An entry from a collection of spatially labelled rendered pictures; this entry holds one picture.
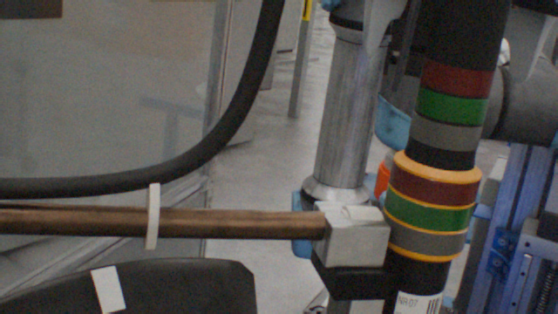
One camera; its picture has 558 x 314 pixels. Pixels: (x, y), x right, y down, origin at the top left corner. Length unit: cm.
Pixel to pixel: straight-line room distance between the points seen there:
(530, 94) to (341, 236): 39
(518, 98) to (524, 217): 62
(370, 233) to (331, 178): 76
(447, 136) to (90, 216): 16
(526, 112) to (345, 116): 42
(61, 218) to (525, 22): 27
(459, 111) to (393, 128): 34
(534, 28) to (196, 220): 22
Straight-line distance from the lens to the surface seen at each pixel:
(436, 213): 31
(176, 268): 50
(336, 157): 105
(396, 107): 64
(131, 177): 29
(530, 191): 125
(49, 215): 29
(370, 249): 32
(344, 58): 101
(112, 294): 48
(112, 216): 29
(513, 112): 66
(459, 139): 31
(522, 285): 121
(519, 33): 41
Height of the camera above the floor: 167
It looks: 19 degrees down
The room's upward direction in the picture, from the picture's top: 8 degrees clockwise
